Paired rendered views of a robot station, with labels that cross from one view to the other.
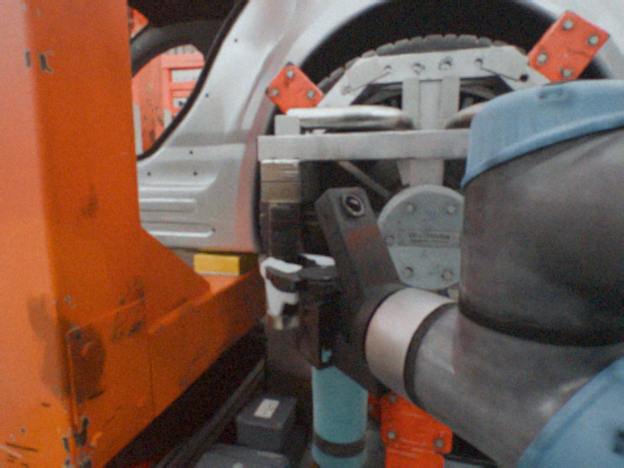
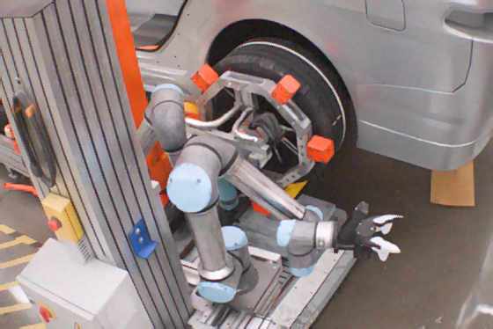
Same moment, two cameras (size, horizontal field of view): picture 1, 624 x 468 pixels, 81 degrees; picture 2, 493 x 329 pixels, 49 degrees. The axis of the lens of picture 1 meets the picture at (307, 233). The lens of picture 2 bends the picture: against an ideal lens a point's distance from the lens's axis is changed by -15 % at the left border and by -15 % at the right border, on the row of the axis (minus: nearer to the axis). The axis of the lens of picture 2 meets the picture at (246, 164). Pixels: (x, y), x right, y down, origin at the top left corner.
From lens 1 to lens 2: 2.32 m
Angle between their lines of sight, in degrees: 38
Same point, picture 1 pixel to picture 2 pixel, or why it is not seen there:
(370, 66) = (223, 82)
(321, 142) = (194, 130)
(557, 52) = (278, 94)
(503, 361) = not seen: hidden behind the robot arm
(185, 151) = (172, 55)
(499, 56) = (261, 90)
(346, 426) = (224, 196)
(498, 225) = not seen: hidden behind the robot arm
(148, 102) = not seen: outside the picture
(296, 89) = (201, 81)
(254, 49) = (196, 19)
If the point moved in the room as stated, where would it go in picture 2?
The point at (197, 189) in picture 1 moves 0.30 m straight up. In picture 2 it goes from (180, 76) to (170, 25)
